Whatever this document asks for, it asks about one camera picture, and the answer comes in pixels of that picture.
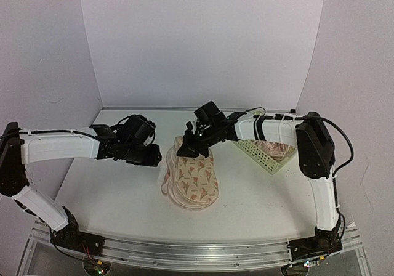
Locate floral mesh laundry bag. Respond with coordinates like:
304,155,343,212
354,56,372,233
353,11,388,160
161,136,219,210

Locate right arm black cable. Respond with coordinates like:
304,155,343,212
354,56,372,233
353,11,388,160
243,107,354,175

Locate pale yellow plastic basket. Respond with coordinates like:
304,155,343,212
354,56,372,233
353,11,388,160
232,107,299,176

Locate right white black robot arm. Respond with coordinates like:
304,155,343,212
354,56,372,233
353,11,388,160
177,101,341,253

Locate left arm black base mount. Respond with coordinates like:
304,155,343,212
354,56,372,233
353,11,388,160
50,219,105,256

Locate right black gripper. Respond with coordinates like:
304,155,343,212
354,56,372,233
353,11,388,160
176,125,218,158

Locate pink bra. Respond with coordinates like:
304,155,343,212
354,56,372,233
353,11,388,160
254,140,296,162

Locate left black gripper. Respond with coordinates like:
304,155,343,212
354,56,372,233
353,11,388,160
122,142,162,168

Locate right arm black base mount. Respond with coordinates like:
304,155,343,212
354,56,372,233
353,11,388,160
287,227,344,264

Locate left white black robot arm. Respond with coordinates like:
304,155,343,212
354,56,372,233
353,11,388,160
1,115,162,250

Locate aluminium front rail frame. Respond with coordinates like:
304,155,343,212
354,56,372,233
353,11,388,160
17,220,372,275

